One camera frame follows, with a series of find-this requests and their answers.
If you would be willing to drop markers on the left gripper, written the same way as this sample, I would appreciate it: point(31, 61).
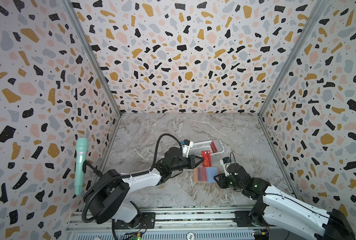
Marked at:
point(193, 161)

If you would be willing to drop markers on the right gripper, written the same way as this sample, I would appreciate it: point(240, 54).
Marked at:
point(222, 182)

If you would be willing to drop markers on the tan leather card holder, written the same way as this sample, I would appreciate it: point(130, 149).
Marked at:
point(211, 173)

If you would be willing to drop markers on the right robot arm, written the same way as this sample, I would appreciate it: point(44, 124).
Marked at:
point(273, 207)

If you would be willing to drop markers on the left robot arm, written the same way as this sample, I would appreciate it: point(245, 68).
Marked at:
point(105, 200)

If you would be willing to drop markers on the red card stack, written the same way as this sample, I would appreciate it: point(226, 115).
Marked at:
point(213, 147)

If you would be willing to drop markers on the white plastic basket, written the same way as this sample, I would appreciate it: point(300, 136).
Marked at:
point(205, 146)

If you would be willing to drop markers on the mint green microphone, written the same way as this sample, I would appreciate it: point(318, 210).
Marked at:
point(82, 146)

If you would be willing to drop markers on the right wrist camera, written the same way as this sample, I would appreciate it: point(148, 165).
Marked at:
point(225, 162)

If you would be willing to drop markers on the aluminium mounting rail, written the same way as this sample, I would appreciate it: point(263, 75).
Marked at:
point(203, 223)

